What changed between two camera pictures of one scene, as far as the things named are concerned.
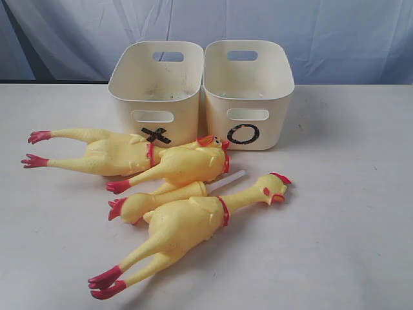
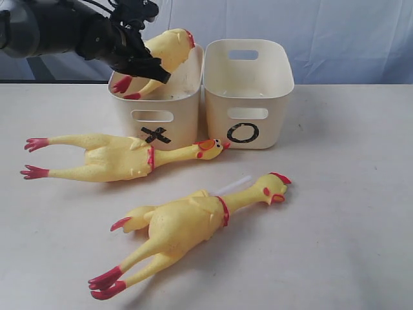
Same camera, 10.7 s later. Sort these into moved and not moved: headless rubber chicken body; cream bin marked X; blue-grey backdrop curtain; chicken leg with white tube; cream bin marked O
Moved: chicken leg with white tube; headless rubber chicken body
Not moved: blue-grey backdrop curtain; cream bin marked X; cream bin marked O
